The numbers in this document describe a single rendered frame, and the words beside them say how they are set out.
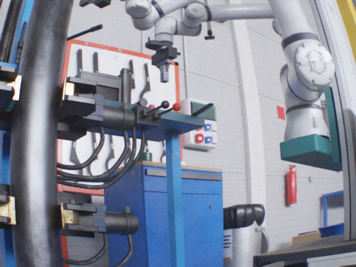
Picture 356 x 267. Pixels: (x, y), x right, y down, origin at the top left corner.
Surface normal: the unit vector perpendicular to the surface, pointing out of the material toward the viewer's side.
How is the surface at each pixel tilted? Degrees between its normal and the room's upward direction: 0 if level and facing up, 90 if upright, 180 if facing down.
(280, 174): 90
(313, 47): 94
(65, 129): 90
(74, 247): 90
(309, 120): 68
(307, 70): 99
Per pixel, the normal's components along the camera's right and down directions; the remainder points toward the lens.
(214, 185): 0.62, -0.21
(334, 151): -0.70, -0.14
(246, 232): 0.23, -0.19
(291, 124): -0.80, -0.45
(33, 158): 0.43, -0.23
